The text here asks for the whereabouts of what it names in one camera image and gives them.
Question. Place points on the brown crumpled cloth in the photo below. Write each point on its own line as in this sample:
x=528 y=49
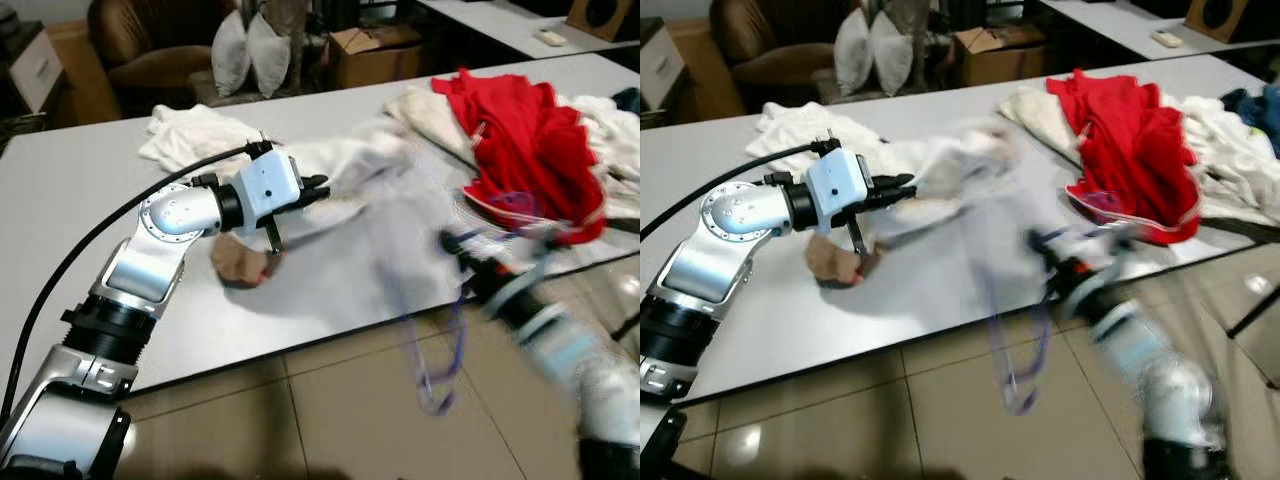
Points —
x=840 y=262
x=245 y=265

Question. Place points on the dark blue cloth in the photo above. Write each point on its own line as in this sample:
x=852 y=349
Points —
x=628 y=100
x=1255 y=105

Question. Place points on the open cardboard box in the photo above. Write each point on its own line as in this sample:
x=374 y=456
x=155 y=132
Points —
x=375 y=60
x=1000 y=58

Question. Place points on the cream cloth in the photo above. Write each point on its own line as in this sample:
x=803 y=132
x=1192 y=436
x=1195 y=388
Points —
x=430 y=120
x=1035 y=118

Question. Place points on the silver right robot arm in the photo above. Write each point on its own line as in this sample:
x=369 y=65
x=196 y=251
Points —
x=590 y=365
x=1170 y=390

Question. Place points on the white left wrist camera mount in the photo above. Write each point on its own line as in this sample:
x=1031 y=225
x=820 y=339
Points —
x=838 y=185
x=268 y=185

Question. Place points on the white flat box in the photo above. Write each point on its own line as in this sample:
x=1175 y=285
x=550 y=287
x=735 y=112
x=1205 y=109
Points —
x=662 y=65
x=38 y=70

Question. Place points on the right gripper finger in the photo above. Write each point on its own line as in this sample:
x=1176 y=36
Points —
x=1049 y=245
x=458 y=245

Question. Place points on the white light garment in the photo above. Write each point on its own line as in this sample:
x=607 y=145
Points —
x=400 y=230
x=980 y=220

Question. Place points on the white pillow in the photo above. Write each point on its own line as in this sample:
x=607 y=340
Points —
x=230 y=55
x=892 y=55
x=268 y=58
x=852 y=52

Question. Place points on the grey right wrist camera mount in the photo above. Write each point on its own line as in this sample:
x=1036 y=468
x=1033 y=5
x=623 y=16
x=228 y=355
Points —
x=535 y=265
x=1125 y=262

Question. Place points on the white remote control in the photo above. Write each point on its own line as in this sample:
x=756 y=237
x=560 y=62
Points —
x=549 y=38
x=1168 y=38

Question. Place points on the white clothes pile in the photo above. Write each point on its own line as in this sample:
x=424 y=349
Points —
x=610 y=150
x=1235 y=165

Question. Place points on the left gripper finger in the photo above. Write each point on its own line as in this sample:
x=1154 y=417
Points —
x=317 y=184
x=896 y=199
x=316 y=198
x=898 y=183

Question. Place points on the brown leather armchair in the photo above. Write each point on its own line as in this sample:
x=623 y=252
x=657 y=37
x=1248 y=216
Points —
x=770 y=40
x=150 y=40

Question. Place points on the brown wooden cabinet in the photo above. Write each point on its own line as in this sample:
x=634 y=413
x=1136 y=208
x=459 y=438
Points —
x=85 y=90
x=700 y=60

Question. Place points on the wooden speaker box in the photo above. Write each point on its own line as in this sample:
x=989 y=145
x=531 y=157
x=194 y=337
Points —
x=600 y=18
x=1218 y=18

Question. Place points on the blue plastic hanger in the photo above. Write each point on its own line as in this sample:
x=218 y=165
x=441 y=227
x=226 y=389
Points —
x=460 y=340
x=1015 y=405

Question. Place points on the white crumpled cloth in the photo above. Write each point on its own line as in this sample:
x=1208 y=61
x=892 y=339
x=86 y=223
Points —
x=195 y=138
x=810 y=135

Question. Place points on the red polo shirt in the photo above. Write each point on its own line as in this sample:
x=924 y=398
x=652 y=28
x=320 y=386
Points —
x=1130 y=150
x=530 y=150

